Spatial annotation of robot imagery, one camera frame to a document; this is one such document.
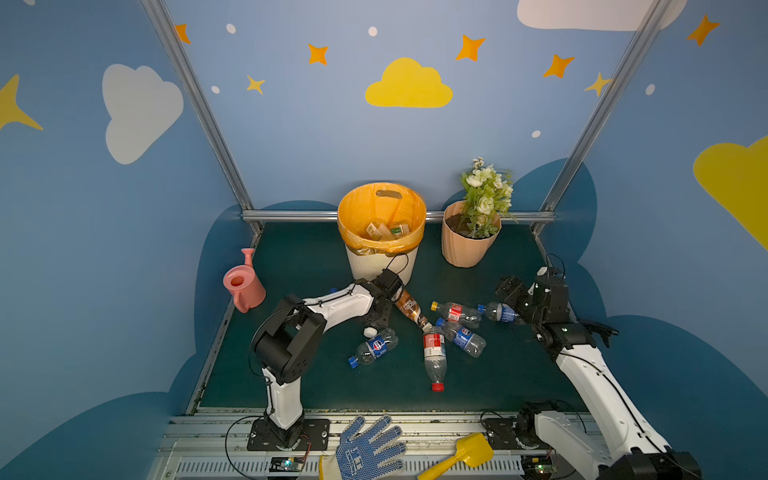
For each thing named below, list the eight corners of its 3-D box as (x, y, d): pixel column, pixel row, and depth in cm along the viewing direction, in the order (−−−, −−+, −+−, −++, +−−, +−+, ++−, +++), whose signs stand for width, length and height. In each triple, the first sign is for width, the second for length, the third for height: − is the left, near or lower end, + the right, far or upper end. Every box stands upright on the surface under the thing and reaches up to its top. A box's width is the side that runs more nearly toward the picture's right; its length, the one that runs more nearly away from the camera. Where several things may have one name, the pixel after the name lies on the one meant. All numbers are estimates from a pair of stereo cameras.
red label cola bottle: (426, 391, 82) (428, 386, 78) (422, 333, 93) (423, 326, 89) (448, 391, 82) (451, 386, 78) (441, 333, 93) (443, 326, 89)
